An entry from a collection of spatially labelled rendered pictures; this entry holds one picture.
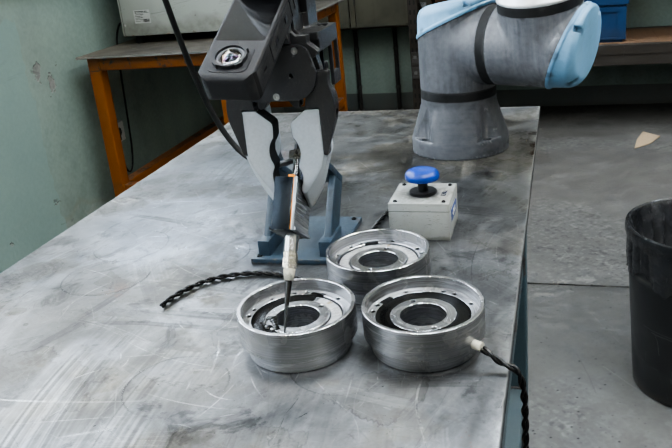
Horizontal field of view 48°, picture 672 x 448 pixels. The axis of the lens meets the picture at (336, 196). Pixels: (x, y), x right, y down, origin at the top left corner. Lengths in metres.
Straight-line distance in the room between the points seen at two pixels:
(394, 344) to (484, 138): 0.60
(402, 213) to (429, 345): 0.28
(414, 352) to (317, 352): 0.08
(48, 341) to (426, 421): 0.39
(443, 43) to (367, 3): 3.40
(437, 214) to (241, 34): 0.37
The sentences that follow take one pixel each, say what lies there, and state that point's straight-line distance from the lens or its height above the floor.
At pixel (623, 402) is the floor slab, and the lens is 2.01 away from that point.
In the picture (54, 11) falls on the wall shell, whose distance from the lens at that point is 3.01.
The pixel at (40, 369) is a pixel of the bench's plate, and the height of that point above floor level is 0.80.
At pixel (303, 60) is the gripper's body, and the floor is 1.05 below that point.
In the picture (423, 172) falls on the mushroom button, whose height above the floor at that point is 0.87.
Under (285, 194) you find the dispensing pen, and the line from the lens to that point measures 0.64.
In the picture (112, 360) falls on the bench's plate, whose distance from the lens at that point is 0.73.
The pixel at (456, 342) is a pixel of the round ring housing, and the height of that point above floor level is 0.83.
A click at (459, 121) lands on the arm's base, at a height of 0.86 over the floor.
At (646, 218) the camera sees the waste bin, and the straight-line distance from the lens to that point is 2.02.
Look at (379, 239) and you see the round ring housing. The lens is 0.81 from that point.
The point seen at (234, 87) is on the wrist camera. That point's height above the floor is 1.05.
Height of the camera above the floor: 1.15
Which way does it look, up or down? 20 degrees down
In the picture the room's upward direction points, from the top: 6 degrees counter-clockwise
